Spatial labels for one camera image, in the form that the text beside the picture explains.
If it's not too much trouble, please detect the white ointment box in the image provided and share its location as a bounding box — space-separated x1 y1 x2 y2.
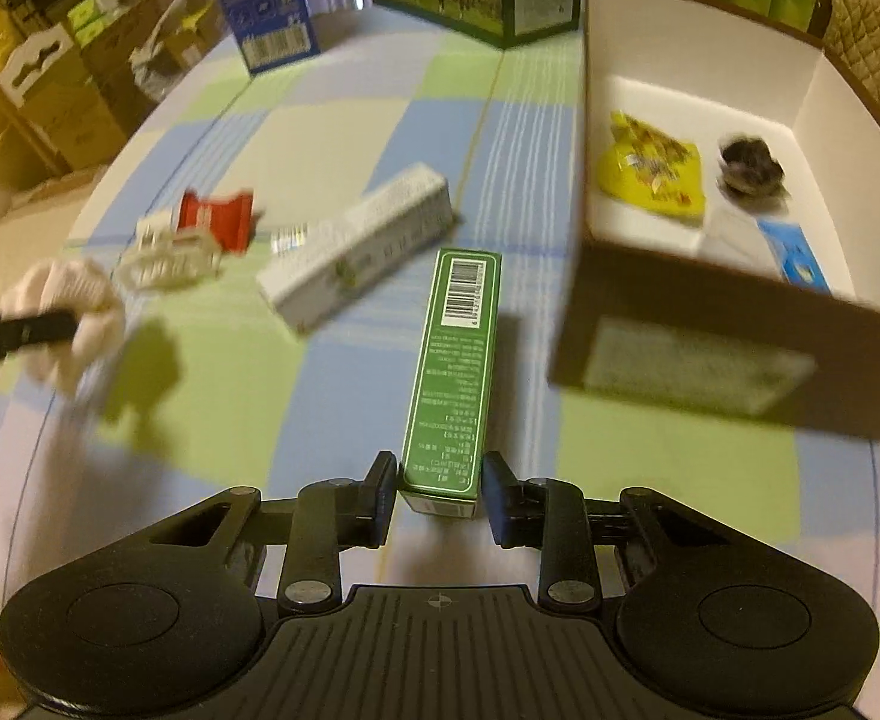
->
256 163 454 335

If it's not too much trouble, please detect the dark velvet scrunchie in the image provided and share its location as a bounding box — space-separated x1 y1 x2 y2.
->
720 137 783 199

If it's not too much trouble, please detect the clear plastic tray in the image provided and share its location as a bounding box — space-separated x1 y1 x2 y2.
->
696 208 782 280

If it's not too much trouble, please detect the cardboard boxes pile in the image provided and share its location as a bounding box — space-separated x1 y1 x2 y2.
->
0 0 225 140

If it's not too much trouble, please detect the green medicine box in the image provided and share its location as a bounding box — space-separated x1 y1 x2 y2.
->
399 249 502 518

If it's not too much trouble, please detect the yellow snack pouch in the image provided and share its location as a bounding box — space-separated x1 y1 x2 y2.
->
595 110 707 224

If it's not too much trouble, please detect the white sock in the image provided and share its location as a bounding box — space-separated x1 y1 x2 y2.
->
0 259 126 398

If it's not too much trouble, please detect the checked bed sheet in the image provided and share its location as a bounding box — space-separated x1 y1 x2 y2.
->
0 0 880 628

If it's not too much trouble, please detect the blue hand cream tube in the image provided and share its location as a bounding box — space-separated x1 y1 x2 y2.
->
758 220 831 294

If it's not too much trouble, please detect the brown shoe box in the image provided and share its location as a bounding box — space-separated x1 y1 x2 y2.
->
549 0 880 439

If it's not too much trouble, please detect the red candy wrapper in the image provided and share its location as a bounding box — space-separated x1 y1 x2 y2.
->
176 190 255 254

